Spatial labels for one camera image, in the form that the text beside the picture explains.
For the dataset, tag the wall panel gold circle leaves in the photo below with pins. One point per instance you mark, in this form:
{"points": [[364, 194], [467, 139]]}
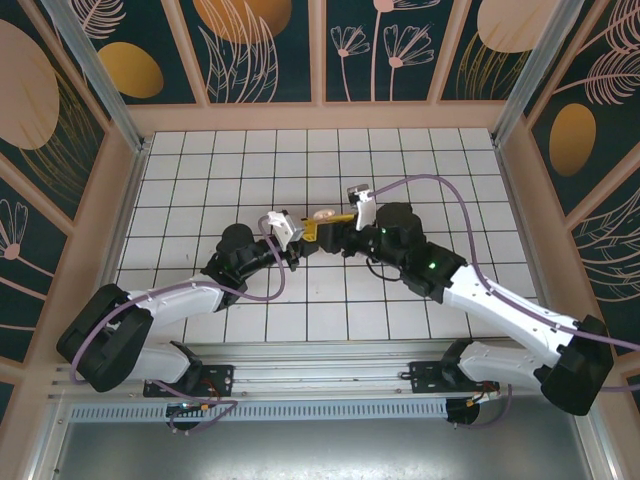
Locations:
{"points": [[240, 50]]}

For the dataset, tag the wall panel gold oval feather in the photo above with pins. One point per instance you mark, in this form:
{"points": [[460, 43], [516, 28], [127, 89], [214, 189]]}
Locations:
{"points": [[130, 70]]}

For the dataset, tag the wall panel cream circle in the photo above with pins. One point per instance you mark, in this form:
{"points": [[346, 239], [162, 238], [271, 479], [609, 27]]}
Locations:
{"points": [[490, 50], [40, 100]]}

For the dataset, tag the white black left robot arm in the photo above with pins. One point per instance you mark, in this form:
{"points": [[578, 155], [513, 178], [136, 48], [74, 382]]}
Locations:
{"points": [[175, 297]]}

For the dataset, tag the wall panel pink leaves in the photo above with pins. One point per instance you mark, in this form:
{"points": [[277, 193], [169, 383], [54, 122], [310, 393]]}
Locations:
{"points": [[615, 260]]}

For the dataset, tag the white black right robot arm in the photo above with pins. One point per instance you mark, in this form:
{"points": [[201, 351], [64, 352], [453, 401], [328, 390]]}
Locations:
{"points": [[500, 305]]}

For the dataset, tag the wall panel pink flower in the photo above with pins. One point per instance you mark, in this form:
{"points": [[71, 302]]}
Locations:
{"points": [[25, 260]]}

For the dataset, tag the aluminium frame post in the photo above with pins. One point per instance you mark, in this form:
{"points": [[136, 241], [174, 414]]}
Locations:
{"points": [[102, 85], [532, 75]]}

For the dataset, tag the wall panel pink flowers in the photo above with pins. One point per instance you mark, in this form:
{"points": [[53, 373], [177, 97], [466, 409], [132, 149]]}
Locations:
{"points": [[380, 50]]}

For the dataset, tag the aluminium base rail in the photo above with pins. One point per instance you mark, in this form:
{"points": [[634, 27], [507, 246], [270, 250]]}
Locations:
{"points": [[320, 372]]}

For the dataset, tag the wall panel gold oval feathers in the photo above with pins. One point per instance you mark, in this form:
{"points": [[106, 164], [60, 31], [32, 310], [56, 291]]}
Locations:
{"points": [[600, 100]]}

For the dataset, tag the grey metal sheet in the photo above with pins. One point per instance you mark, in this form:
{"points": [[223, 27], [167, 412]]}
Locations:
{"points": [[320, 450]]}

